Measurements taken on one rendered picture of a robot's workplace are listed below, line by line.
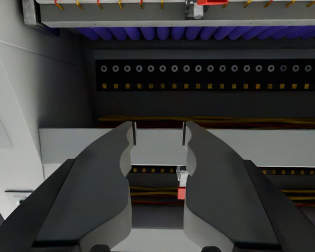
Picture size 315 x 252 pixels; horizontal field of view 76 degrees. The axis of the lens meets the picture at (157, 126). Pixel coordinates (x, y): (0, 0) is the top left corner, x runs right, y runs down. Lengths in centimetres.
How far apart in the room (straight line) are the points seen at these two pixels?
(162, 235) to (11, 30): 35
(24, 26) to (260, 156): 30
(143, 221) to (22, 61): 35
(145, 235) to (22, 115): 27
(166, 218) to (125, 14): 38
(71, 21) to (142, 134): 14
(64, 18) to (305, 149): 31
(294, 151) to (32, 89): 31
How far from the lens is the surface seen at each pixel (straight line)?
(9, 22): 26
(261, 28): 30
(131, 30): 28
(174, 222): 45
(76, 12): 25
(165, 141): 24
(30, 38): 28
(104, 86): 37
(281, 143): 28
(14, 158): 31
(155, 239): 39
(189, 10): 22
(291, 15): 27
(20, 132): 28
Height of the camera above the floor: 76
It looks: 31 degrees up
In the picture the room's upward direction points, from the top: 179 degrees clockwise
